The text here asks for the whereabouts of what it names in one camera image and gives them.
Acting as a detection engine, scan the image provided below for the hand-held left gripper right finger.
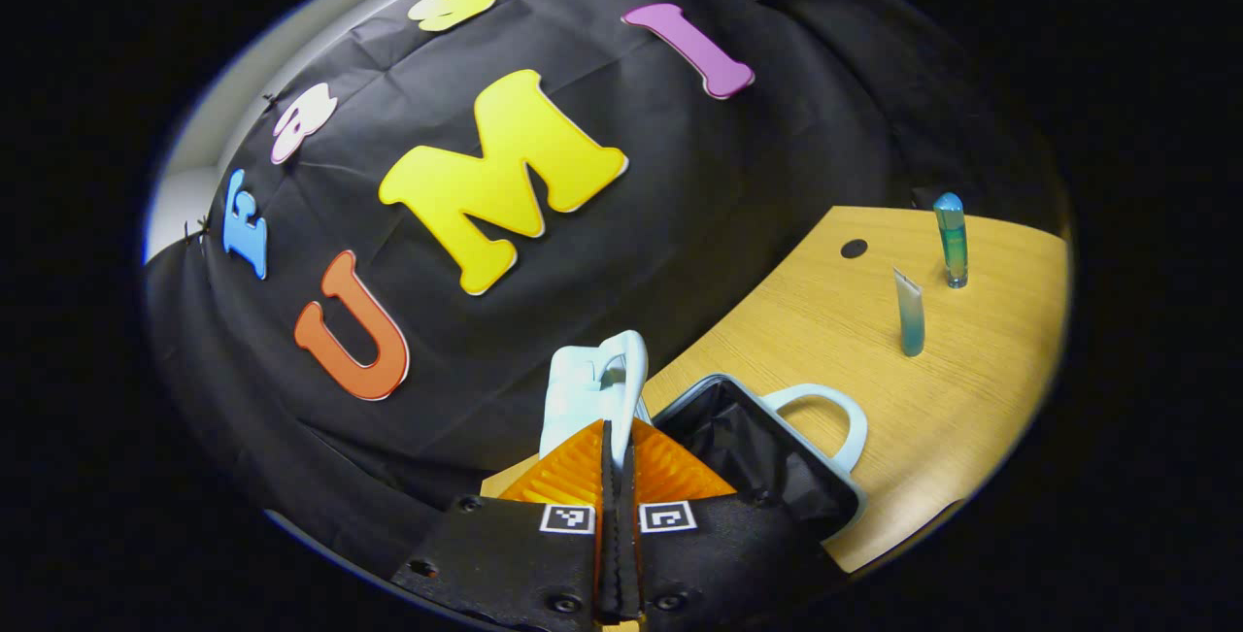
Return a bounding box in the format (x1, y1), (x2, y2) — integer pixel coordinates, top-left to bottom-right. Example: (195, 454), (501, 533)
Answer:
(616, 418), (848, 632)

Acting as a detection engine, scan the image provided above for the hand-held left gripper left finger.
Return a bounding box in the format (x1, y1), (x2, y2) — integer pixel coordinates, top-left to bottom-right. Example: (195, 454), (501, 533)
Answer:
(393, 418), (619, 632)

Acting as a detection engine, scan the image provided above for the light blue suitcase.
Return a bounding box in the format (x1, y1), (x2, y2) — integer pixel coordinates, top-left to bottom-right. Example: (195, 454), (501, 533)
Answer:
(539, 329), (868, 541)

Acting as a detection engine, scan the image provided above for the blue and white tube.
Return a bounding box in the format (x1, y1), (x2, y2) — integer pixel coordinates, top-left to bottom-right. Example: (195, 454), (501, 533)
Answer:
(892, 268), (926, 358)

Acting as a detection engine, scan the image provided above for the teal skin care bottle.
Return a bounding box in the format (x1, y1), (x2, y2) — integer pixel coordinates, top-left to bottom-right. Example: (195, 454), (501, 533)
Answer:
(933, 192), (970, 289)

